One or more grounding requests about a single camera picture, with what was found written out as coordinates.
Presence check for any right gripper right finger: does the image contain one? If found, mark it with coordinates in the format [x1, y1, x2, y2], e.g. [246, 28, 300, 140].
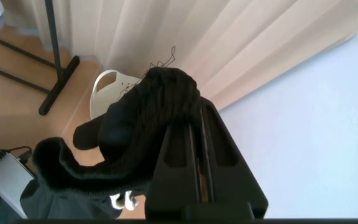
[199, 96, 270, 220]

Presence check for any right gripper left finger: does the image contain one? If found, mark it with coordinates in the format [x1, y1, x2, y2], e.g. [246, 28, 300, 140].
[144, 122, 203, 220]

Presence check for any black garment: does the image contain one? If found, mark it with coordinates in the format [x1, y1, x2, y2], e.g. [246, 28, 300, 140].
[19, 45, 202, 220]

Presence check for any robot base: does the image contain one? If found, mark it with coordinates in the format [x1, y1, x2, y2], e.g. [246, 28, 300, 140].
[0, 146, 37, 224]

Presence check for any white laundry basket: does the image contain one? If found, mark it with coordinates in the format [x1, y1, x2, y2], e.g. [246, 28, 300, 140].
[89, 69, 142, 121]

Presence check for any black clothes rack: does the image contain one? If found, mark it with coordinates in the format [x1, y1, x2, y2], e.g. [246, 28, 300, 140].
[0, 0, 81, 116]

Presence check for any beige curtain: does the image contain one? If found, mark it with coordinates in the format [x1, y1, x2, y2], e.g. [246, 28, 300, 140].
[1, 0, 358, 112]

